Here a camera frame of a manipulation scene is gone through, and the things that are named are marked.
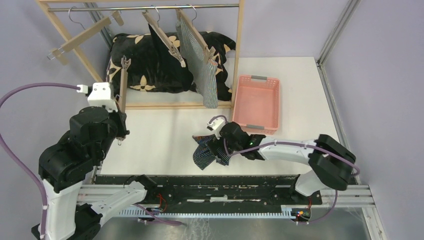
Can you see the metal hanging rod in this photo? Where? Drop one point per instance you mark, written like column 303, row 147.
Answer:
column 136, row 8

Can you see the navy striped underwear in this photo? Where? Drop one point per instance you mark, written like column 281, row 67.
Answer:
column 202, row 157

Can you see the aluminium corner post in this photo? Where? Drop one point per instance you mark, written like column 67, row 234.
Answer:
column 337, row 31

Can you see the pink plastic basket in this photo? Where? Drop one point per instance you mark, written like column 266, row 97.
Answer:
column 257, row 104

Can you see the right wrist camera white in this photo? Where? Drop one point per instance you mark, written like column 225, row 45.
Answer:
column 216, row 124

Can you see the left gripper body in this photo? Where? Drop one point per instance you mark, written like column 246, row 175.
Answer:
column 118, row 117

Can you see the grey striped underwear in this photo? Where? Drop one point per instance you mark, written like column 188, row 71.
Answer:
column 199, row 63

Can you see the empty wooden clip hanger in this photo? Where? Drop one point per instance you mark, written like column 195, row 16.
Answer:
column 87, row 33

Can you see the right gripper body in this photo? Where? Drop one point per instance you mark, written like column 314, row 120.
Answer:
column 215, row 143

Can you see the white cable duct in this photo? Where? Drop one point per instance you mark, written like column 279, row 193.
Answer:
column 136, row 212

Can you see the wooden clip hanger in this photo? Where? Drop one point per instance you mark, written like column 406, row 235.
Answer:
column 172, row 50
column 198, row 38
column 121, row 98
column 87, row 33

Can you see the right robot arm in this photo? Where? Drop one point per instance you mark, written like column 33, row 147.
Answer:
column 331, row 164

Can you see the black underwear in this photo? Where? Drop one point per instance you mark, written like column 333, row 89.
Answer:
column 164, row 56

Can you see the wooden clothes rack frame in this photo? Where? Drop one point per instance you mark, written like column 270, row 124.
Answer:
column 57, row 23

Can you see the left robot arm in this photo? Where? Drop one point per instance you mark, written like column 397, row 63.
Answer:
column 63, row 168

